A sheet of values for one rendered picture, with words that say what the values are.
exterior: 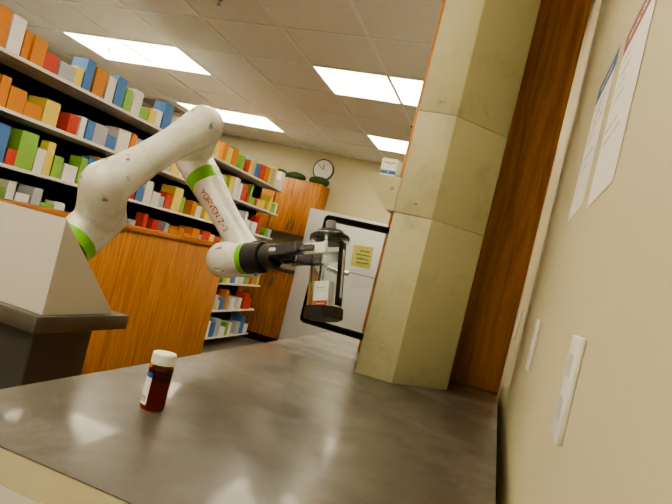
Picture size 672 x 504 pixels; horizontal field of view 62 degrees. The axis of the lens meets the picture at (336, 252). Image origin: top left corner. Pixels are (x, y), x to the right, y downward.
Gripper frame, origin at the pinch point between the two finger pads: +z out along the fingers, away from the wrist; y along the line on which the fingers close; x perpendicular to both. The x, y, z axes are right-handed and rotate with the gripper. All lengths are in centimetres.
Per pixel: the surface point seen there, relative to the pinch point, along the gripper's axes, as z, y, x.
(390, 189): 12.6, 11.6, -21.2
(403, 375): 13.8, 24.4, 30.0
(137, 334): -231, 155, 1
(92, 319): -54, -26, 22
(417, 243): 19.7, 16.0, -5.8
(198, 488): 25, -71, 50
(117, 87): -232, 103, -163
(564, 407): 64, -63, 38
